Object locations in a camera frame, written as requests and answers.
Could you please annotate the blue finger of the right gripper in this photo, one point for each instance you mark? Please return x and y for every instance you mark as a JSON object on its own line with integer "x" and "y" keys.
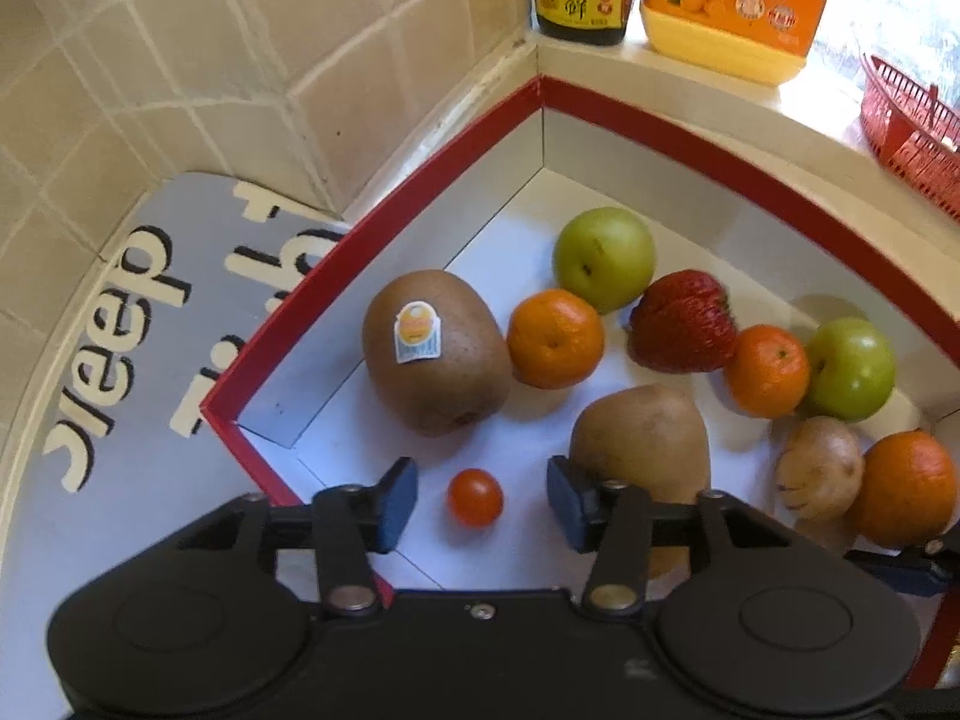
{"x": 927, "y": 571}

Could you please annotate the green apple pale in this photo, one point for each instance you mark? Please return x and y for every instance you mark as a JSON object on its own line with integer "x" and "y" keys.
{"x": 605, "y": 256}

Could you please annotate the large orange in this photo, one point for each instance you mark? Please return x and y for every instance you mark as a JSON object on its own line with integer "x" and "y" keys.
{"x": 908, "y": 491}

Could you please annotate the red strawberry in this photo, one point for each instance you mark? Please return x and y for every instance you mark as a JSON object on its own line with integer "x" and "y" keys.
{"x": 683, "y": 324}

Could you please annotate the red white cardboard box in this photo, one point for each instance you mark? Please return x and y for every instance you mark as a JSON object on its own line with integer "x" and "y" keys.
{"x": 299, "y": 412}

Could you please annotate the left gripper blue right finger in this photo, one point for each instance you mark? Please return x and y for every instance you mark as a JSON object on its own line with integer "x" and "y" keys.
{"x": 584, "y": 505}

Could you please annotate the mandarin orange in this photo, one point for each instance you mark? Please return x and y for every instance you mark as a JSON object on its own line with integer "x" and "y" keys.
{"x": 555, "y": 340}
{"x": 769, "y": 374}

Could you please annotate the kiwi with sticker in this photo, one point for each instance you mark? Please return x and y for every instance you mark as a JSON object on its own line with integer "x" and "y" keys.
{"x": 436, "y": 357}

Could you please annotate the yellow detergent jug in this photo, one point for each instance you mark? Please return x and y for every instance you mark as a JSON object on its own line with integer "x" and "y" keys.
{"x": 762, "y": 41}

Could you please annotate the small knobby potato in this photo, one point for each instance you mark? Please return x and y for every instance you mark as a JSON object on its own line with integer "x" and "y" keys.
{"x": 819, "y": 472}

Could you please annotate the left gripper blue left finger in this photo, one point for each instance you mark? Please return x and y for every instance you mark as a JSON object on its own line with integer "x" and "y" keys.
{"x": 372, "y": 517}

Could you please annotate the red plastic basket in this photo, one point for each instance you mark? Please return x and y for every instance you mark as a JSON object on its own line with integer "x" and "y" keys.
{"x": 912, "y": 132}

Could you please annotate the tiny orange cherry tomato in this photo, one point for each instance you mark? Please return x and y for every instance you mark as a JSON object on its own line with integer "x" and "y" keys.
{"x": 475, "y": 498}

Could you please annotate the brown potato large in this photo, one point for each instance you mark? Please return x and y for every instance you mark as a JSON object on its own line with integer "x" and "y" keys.
{"x": 652, "y": 436}

